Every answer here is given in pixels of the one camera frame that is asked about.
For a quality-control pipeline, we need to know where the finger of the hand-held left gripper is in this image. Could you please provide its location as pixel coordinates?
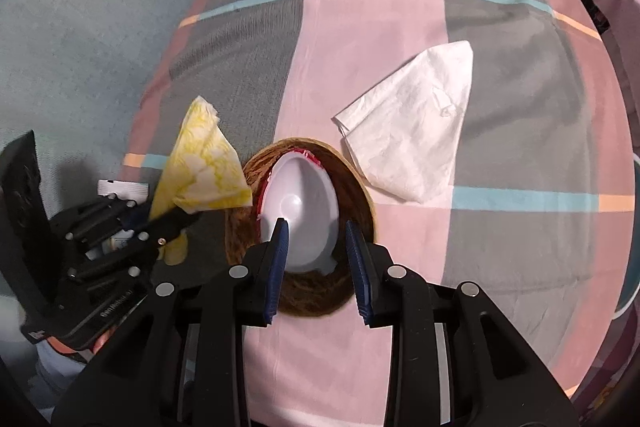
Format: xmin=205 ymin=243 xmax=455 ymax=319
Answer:
xmin=50 ymin=196 xmax=151 ymax=249
xmin=67 ymin=208 xmax=203 ymax=283

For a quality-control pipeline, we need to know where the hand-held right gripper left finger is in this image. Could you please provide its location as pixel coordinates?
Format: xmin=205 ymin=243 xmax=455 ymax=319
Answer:
xmin=50 ymin=217 xmax=291 ymax=427

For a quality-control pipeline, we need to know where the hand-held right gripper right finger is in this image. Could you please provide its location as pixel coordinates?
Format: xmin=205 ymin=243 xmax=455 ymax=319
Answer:
xmin=345 ymin=219 xmax=576 ymax=427

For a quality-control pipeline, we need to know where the wooden bowl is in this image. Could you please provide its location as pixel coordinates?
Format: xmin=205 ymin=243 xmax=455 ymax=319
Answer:
xmin=224 ymin=137 xmax=379 ymax=319

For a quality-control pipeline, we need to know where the yellow paper napkin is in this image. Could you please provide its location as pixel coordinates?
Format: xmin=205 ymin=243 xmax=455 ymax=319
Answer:
xmin=149 ymin=95 xmax=254 ymax=267

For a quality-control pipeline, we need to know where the white plastic egg-shaped cup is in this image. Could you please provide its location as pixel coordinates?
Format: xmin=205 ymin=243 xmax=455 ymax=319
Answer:
xmin=256 ymin=147 xmax=340 ymax=278

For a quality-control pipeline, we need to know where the person's left hand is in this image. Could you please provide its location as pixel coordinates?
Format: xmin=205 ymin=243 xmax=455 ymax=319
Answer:
xmin=45 ymin=329 xmax=113 ymax=360

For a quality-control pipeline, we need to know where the white paper tissue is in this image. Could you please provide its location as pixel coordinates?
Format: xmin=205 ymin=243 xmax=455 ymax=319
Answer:
xmin=332 ymin=40 xmax=475 ymax=202

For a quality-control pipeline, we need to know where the teal round container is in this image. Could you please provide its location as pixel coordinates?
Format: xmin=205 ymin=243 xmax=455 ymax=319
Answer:
xmin=612 ymin=287 xmax=633 ymax=323

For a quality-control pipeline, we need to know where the plaid tablecloth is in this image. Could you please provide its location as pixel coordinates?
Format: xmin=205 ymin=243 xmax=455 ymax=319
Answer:
xmin=122 ymin=0 xmax=636 ymax=427

